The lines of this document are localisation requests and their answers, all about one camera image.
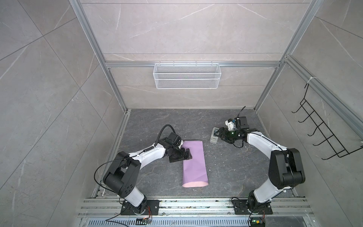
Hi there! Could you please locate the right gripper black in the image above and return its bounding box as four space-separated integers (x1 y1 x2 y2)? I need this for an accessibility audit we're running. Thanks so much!
214 127 241 143

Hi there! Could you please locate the pink wrapping paper sheet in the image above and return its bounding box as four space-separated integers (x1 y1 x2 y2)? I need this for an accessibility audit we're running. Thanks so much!
182 141 209 188

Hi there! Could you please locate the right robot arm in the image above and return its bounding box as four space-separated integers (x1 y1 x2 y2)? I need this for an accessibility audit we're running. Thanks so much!
212 116 306 213

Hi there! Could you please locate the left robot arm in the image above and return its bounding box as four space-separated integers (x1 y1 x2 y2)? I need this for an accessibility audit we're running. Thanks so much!
103 132 192 210

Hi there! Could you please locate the white tape dispenser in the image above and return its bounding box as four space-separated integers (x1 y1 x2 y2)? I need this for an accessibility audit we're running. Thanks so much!
210 127 219 144

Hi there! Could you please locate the green connector board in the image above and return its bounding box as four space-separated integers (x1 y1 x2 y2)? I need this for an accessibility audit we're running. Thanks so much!
249 218 266 227

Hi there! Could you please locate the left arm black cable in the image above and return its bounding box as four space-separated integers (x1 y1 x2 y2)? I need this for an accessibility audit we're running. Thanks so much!
154 124 176 148

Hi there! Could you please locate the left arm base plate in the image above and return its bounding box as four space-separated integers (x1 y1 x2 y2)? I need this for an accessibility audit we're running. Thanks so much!
121 200 160 216

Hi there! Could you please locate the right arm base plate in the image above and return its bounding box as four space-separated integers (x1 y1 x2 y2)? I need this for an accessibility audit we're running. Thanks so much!
231 198 273 215

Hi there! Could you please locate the white wire mesh basket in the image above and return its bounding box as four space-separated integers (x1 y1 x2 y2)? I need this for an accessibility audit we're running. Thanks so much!
153 63 222 89

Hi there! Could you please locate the aluminium rail base frame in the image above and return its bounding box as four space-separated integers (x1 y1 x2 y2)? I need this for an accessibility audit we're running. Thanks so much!
76 196 319 227

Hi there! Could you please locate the black wire hook rack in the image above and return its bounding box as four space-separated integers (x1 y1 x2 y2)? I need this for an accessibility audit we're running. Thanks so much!
291 83 363 160

